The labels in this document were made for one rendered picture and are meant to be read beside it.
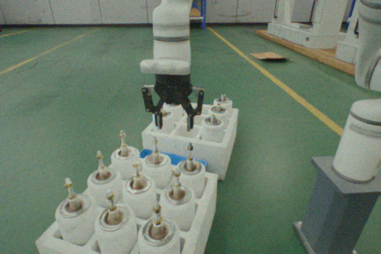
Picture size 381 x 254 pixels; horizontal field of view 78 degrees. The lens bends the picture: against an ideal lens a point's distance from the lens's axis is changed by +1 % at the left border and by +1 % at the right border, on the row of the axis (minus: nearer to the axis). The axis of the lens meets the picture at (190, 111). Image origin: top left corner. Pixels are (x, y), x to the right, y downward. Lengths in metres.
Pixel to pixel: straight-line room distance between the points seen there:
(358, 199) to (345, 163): 0.10
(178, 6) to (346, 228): 0.73
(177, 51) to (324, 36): 3.44
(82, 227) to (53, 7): 6.87
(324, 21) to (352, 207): 3.18
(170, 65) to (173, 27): 0.07
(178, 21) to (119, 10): 6.44
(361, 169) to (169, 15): 0.59
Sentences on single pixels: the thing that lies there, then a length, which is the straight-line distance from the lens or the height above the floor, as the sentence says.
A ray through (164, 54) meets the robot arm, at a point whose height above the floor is 0.64.
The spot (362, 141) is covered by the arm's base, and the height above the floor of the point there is 0.42.
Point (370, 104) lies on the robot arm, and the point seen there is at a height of 0.51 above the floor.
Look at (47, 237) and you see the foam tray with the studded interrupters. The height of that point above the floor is 0.18.
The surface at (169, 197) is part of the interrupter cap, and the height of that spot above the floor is 0.25.
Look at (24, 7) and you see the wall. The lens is 7.65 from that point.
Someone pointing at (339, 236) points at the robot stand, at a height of 0.12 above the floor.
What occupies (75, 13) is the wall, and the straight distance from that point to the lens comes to 7.17.
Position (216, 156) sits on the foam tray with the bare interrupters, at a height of 0.13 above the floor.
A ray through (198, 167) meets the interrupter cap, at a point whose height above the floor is 0.25.
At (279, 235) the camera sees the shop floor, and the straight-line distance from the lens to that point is 0.96.
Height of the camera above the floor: 0.74
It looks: 26 degrees down
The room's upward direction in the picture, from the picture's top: straight up
